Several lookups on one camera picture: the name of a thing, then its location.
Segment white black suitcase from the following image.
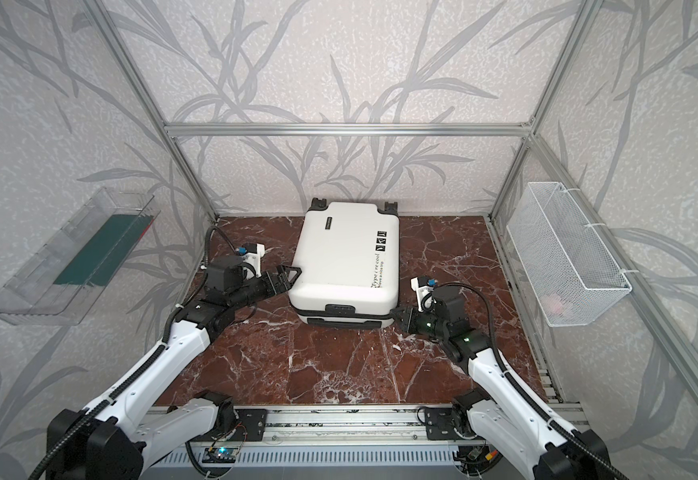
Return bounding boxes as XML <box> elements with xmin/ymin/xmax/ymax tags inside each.
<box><xmin>289</xmin><ymin>198</ymin><xmax>400</xmax><ymax>330</ymax></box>

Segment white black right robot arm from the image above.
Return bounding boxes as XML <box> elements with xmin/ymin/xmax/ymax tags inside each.
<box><xmin>395</xmin><ymin>276</ymin><xmax>623</xmax><ymax>479</ymax></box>

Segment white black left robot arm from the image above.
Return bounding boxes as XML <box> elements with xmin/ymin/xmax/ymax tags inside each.
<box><xmin>30</xmin><ymin>253</ymin><xmax>302</xmax><ymax>479</ymax></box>

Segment pink item in basket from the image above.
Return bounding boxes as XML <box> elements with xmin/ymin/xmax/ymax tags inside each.
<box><xmin>541</xmin><ymin>293</ymin><xmax>569</xmax><ymax>317</ymax></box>

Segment green board in bin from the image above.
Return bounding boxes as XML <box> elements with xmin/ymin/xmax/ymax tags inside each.
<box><xmin>53</xmin><ymin>214</ymin><xmax>155</xmax><ymax>287</ymax></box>

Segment green circuit board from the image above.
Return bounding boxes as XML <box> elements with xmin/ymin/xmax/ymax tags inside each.
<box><xmin>201</xmin><ymin>447</ymin><xmax>240</xmax><ymax>465</ymax></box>

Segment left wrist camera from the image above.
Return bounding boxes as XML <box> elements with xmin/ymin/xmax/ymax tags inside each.
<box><xmin>237</xmin><ymin>242</ymin><xmax>266</xmax><ymax>273</ymax></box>

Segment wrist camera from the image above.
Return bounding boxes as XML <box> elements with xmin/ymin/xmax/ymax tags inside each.
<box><xmin>237</xmin><ymin>242</ymin><xmax>266</xmax><ymax>273</ymax></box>
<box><xmin>411</xmin><ymin>276</ymin><xmax>437</xmax><ymax>312</ymax></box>

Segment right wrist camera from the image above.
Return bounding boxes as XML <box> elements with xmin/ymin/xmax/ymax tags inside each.
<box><xmin>411</xmin><ymin>276</ymin><xmax>437</xmax><ymax>312</ymax></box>

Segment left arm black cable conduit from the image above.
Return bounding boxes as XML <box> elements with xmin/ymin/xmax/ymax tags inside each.
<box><xmin>27</xmin><ymin>224</ymin><xmax>236</xmax><ymax>480</ymax></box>

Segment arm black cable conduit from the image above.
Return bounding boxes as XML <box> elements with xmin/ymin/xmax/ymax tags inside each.
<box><xmin>438</xmin><ymin>281</ymin><xmax>629</xmax><ymax>480</ymax></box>
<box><xmin>27</xmin><ymin>224</ymin><xmax>236</xmax><ymax>480</ymax></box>

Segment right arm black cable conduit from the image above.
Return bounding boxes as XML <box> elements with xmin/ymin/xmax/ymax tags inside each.
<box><xmin>438</xmin><ymin>281</ymin><xmax>629</xmax><ymax>480</ymax></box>

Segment white wire mesh basket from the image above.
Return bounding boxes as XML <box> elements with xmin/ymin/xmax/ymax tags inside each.
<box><xmin>507</xmin><ymin>182</ymin><xmax>632</xmax><ymax>327</ymax></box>

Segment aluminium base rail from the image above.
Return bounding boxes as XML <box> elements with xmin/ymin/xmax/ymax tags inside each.
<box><xmin>134</xmin><ymin>399</ymin><xmax>586</xmax><ymax>447</ymax></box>

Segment clear plastic wall bin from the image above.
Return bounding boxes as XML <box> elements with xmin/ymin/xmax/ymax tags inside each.
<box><xmin>0</xmin><ymin>187</ymin><xmax>160</xmax><ymax>326</ymax></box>

